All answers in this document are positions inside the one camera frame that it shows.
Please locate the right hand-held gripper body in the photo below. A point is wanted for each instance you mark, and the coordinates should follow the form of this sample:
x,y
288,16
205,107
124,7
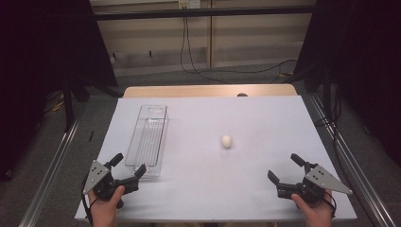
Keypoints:
x,y
310,189

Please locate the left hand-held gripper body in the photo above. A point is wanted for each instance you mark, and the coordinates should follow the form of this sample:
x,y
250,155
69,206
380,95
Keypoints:
x,y
104,186

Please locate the clear plastic egg container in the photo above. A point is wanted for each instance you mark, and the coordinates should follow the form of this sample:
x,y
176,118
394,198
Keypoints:
x,y
148,138

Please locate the white egg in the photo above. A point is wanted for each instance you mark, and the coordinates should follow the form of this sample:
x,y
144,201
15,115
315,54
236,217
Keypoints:
x,y
226,141

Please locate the person's left hand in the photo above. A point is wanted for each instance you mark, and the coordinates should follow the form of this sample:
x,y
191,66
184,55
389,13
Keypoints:
x,y
105,211

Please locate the person's right hand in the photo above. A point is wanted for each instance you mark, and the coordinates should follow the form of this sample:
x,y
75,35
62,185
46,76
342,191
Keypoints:
x,y
317,214

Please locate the small black pen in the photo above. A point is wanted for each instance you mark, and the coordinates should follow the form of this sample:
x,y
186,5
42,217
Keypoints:
x,y
91,136

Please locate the white table mat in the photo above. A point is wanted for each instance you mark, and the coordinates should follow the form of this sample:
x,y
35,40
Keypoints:
x,y
220,183

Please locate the black stand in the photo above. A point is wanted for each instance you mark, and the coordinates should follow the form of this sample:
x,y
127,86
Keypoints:
x,y
327,94
68,107

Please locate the dark round table grommet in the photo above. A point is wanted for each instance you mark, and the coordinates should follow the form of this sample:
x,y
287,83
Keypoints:
x,y
242,94

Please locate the wooden table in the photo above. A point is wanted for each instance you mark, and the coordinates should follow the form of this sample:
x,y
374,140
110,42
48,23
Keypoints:
x,y
195,90

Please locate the black curtain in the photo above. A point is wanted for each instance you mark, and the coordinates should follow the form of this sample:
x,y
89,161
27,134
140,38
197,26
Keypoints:
x,y
38,63
365,63

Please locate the black horizontal bar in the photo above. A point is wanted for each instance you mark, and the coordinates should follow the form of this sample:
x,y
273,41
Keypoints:
x,y
201,13

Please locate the metal floor rail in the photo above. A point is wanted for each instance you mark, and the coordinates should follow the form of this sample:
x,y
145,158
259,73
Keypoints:
x,y
353,164
47,179

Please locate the white wall outlet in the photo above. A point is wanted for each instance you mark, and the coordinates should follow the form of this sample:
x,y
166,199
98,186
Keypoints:
x,y
189,3

